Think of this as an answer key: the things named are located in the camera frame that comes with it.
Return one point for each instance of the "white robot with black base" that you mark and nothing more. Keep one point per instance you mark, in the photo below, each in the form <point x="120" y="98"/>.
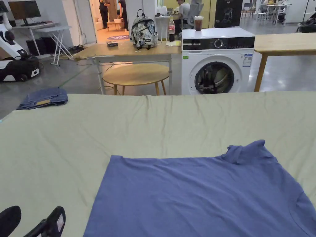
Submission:
<point x="11" y="40"/>

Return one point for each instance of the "folded blue jeans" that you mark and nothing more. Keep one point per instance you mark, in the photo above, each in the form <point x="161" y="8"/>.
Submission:
<point x="47" y="97"/>

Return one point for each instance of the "blue shirt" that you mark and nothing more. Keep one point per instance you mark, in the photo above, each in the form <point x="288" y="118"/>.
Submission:
<point x="192" y="195"/>

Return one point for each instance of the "group of people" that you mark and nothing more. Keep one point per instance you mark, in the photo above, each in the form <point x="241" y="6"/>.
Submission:
<point x="103" y="12"/>

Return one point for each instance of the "bed with pale green sheet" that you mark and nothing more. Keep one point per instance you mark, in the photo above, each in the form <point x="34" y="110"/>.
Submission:
<point x="74" y="138"/>

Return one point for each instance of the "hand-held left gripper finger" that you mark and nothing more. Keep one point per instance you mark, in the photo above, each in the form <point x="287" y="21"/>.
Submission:
<point x="9" y="217"/>
<point x="53" y="222"/>

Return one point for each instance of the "desk with monitor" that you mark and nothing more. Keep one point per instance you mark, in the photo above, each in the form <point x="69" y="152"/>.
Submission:
<point x="24" y="9"/>

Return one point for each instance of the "black standing banner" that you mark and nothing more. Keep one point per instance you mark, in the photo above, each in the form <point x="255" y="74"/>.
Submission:
<point x="227" y="12"/>

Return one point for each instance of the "white washing machine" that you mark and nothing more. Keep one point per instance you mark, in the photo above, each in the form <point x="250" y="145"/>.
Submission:
<point x="190" y="81"/>

